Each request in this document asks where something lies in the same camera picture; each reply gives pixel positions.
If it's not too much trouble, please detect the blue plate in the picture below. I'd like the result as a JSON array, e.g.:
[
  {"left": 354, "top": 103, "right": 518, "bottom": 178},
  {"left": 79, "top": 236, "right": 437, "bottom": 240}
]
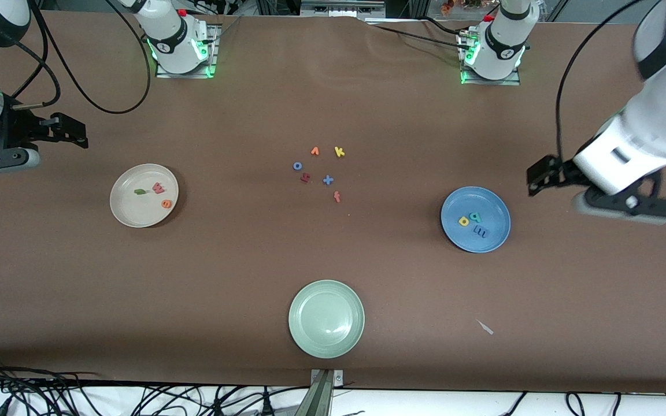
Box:
[{"left": 441, "top": 186, "right": 512, "bottom": 254}]

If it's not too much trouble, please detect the beige brown plate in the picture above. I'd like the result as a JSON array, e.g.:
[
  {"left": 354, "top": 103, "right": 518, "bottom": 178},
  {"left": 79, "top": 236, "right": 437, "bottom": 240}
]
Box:
[{"left": 109, "top": 164, "right": 180, "bottom": 228}]

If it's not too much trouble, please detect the grey metal box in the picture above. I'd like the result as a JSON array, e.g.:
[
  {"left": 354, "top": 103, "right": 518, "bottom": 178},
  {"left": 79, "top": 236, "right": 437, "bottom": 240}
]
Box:
[{"left": 300, "top": 0, "right": 386, "bottom": 18}]

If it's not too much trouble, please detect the pale green plate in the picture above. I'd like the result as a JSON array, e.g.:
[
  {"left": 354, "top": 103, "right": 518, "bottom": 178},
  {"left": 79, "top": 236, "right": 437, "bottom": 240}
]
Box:
[{"left": 288, "top": 280, "right": 365, "bottom": 359}]

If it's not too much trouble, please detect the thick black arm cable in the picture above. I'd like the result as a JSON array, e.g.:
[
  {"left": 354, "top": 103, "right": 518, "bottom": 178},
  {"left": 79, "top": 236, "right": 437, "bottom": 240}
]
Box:
[
  {"left": 29, "top": 0, "right": 153, "bottom": 114},
  {"left": 555, "top": 0, "right": 649, "bottom": 164}
]

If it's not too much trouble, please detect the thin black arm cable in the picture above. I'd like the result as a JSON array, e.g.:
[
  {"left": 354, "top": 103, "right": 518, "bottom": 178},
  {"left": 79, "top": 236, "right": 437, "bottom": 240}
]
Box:
[{"left": 12, "top": 35, "right": 63, "bottom": 112}]

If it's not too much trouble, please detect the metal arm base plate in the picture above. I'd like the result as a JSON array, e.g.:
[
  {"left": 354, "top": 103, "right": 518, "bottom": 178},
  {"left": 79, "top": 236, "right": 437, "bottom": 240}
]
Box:
[
  {"left": 156, "top": 26, "right": 220, "bottom": 79},
  {"left": 459, "top": 32, "right": 521, "bottom": 86}
]

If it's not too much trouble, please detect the grey metal bracket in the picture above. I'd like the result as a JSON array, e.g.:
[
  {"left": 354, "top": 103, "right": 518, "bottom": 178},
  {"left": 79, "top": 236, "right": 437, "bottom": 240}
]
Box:
[{"left": 310, "top": 369, "right": 344, "bottom": 416}]

